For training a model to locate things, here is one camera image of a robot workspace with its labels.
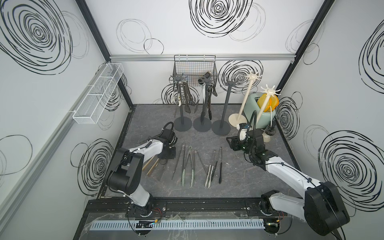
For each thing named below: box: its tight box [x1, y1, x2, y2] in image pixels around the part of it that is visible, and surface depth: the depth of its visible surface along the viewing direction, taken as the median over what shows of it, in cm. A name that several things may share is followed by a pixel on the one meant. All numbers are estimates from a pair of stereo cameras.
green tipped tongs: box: [182, 145, 194, 187], surface depth 86 cm
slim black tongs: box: [219, 147, 222, 184], surface depth 88 cm
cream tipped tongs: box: [205, 164, 214, 188], surface depth 84 cm
